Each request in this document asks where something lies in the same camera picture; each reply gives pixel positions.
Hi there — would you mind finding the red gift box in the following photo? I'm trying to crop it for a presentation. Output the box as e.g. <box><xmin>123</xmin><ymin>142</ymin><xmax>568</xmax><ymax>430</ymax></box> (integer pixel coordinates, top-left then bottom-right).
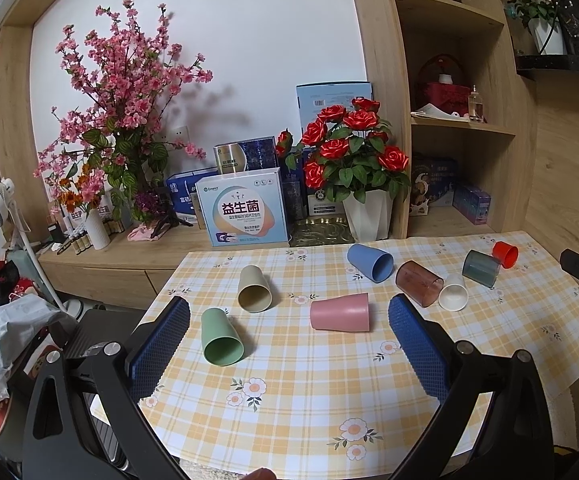
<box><xmin>422</xmin><ymin>73</ymin><xmax>472</xmax><ymax>116</ymax></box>

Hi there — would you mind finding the red plastic cup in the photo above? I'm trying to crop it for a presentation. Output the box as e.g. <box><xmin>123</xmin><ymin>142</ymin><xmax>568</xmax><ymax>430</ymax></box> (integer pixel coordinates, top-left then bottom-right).
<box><xmin>491</xmin><ymin>240</ymin><xmax>519</xmax><ymax>269</ymax></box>

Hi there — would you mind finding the white angular vase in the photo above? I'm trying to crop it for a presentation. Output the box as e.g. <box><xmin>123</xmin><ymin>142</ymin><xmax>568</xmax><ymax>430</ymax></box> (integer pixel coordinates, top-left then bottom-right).
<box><xmin>343</xmin><ymin>190</ymin><xmax>393</xmax><ymax>243</ymax></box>

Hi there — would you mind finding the wooden low cabinet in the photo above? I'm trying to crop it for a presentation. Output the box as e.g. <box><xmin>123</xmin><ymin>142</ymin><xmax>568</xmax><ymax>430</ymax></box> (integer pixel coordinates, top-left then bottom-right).
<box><xmin>36</xmin><ymin>226</ymin><xmax>296</xmax><ymax>311</ymax></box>

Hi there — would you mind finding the white slim vase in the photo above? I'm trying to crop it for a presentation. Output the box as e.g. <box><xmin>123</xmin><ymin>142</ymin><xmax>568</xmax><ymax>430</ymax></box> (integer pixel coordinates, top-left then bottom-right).
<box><xmin>84</xmin><ymin>208</ymin><xmax>110</xmax><ymax>250</ymax></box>

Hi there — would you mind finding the green plastic cup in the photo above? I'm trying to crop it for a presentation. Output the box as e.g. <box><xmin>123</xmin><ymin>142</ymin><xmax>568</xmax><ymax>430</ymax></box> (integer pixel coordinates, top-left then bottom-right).
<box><xmin>201</xmin><ymin>308</ymin><xmax>245</xmax><ymax>366</ymax></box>

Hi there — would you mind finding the pink cherry blossom arrangement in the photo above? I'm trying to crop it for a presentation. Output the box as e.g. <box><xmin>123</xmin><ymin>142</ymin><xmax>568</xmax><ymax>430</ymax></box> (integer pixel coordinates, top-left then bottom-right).
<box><xmin>34</xmin><ymin>0</ymin><xmax>213</xmax><ymax>224</ymax></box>

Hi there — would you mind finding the pink rose potted plant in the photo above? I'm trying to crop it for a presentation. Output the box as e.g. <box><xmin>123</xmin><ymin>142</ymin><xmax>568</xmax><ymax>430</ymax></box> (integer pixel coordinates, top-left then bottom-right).
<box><xmin>506</xmin><ymin>0</ymin><xmax>567</xmax><ymax>55</ymax></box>

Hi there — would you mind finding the black white biscuit box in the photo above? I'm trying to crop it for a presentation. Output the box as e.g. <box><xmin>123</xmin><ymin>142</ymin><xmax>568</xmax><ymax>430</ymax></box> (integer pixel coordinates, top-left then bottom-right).
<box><xmin>410</xmin><ymin>153</ymin><xmax>457</xmax><ymax>217</ymax></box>

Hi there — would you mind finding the tall light blue box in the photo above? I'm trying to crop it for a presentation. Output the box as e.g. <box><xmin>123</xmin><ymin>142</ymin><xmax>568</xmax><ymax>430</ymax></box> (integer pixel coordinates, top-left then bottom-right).
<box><xmin>296</xmin><ymin>81</ymin><xmax>373</xmax><ymax>130</ymax></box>

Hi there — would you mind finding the beige plastic cup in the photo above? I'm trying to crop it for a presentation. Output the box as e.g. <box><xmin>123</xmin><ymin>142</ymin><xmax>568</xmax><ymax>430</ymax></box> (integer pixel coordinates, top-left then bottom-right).
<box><xmin>237</xmin><ymin>266</ymin><xmax>273</xmax><ymax>313</ymax></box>

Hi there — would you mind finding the dark blue silver box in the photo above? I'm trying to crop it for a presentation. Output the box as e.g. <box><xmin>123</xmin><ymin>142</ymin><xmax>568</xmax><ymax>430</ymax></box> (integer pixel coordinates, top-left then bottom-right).
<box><xmin>213</xmin><ymin>136</ymin><xmax>277</xmax><ymax>174</ymax></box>

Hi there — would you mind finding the blue plastic cup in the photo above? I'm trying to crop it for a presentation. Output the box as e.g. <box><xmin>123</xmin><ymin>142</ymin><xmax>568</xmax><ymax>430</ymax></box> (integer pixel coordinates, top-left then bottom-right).
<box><xmin>347</xmin><ymin>244</ymin><xmax>393</xmax><ymax>283</ymax></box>

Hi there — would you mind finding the light blue probiotic box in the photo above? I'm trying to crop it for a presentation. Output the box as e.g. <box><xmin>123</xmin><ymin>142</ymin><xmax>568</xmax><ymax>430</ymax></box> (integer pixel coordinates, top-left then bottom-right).
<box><xmin>196</xmin><ymin>168</ymin><xmax>288</xmax><ymax>248</ymax></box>

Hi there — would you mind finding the pink plastic cup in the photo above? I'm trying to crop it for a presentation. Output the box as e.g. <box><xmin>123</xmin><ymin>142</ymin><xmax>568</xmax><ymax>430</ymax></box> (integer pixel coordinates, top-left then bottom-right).
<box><xmin>310</xmin><ymin>292</ymin><xmax>371</xmax><ymax>333</ymax></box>

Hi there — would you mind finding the purple small box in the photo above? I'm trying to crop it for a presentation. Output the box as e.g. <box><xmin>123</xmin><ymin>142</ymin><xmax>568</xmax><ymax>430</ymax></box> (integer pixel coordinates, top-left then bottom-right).
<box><xmin>452</xmin><ymin>185</ymin><xmax>491</xmax><ymax>226</ymax></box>

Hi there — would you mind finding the green gold patterned box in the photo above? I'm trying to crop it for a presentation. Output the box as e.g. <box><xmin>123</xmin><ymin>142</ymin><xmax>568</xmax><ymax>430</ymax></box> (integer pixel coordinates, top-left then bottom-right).
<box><xmin>288</xmin><ymin>216</ymin><xmax>355</xmax><ymax>247</ymax></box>

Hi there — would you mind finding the white desk fan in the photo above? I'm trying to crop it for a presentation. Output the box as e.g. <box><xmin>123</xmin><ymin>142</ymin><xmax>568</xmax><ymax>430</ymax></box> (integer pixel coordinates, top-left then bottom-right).
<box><xmin>0</xmin><ymin>179</ymin><xmax>83</xmax><ymax>320</ymax></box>

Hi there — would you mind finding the red rose bouquet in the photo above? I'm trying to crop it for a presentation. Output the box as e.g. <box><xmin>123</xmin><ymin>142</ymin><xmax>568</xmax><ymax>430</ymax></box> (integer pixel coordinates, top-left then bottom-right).
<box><xmin>275</xmin><ymin>96</ymin><xmax>411</xmax><ymax>204</ymax></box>

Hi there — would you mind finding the yellow plaid floral tablecloth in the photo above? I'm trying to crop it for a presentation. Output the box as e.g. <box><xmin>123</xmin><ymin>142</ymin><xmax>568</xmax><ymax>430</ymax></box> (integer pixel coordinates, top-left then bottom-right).
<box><xmin>140</xmin><ymin>232</ymin><xmax>579</xmax><ymax>479</ymax></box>

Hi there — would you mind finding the glass perfume bottle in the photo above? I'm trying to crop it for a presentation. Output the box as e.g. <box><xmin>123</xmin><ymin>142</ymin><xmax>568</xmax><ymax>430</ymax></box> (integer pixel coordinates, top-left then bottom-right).
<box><xmin>468</xmin><ymin>86</ymin><xmax>485</xmax><ymax>122</ymax></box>

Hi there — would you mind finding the blue carton box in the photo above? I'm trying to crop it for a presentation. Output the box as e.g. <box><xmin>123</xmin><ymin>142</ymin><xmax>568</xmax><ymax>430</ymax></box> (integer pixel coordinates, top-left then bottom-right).
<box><xmin>166</xmin><ymin>167</ymin><xmax>218</xmax><ymax>224</ymax></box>

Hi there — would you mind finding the white plastic cup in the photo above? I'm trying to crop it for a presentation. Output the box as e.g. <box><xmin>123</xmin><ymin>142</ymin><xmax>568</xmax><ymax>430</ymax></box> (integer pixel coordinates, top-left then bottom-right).
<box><xmin>438</xmin><ymin>273</ymin><xmax>469</xmax><ymax>312</ymax></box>

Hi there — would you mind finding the transparent grey-green cup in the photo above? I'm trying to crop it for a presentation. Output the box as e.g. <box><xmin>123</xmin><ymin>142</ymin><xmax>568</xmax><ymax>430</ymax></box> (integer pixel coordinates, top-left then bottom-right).
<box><xmin>462</xmin><ymin>250</ymin><xmax>501</xmax><ymax>288</ymax></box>

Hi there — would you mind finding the transparent brown cup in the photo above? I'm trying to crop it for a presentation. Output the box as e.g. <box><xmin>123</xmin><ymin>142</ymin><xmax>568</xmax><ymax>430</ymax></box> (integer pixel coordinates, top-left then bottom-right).
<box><xmin>396</xmin><ymin>260</ymin><xmax>445</xmax><ymax>308</ymax></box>

